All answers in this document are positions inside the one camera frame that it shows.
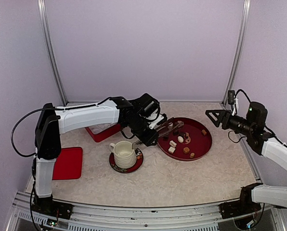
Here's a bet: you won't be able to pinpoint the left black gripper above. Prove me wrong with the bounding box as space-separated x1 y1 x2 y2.
126 116 160 147

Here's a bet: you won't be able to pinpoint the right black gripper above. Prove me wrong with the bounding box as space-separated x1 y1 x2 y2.
206 109 255 136

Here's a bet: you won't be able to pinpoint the white rectangular chocolate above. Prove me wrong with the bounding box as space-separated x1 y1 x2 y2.
170 141 177 148

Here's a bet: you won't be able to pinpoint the metal serving tongs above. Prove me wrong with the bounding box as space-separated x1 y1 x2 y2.
132 117 184 149

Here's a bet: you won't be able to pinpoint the white square chocolate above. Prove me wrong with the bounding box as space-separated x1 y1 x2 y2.
168 147 175 154

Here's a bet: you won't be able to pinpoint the round dark red tray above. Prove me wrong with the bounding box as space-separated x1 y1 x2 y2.
158 117 212 161

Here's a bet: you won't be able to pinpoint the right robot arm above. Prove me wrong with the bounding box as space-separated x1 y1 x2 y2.
205 102 287 214

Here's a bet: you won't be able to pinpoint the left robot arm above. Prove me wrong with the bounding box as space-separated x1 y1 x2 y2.
34 93 165 214

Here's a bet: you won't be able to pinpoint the tan ridged square chocolate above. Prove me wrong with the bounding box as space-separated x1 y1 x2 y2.
183 147 190 154

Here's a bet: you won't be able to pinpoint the red chocolate box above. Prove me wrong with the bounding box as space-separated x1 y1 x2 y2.
85 124 121 142

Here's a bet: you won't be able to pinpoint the floral dark red saucer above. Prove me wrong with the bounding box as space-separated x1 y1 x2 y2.
109 148 144 174

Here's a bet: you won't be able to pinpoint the cream ceramic mug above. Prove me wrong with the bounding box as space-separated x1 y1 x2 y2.
109 141 136 169

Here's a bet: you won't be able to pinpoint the red box lid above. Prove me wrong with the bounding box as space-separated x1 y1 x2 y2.
52 147 83 180

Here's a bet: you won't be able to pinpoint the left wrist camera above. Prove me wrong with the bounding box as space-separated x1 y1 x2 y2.
144 113 167 129

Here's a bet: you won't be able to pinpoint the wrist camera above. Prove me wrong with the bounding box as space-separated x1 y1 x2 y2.
144 113 167 129
227 90 238 116

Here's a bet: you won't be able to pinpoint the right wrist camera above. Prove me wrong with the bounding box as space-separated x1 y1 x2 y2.
227 90 238 116

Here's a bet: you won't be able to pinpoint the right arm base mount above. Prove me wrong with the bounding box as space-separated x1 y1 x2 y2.
219 200 261 219

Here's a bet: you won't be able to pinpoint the front aluminium rail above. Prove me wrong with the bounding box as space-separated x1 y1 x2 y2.
3 192 287 231

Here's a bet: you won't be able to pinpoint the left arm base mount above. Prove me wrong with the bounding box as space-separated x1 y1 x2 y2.
32 201 73 220

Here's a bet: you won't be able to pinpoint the right aluminium frame post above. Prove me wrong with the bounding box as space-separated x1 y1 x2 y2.
222 0 251 106

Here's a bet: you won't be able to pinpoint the aluminium frame post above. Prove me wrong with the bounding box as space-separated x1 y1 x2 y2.
222 0 251 106
37 0 68 106

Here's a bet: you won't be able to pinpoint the left aluminium frame post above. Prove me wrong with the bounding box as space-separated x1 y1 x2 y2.
37 0 68 106

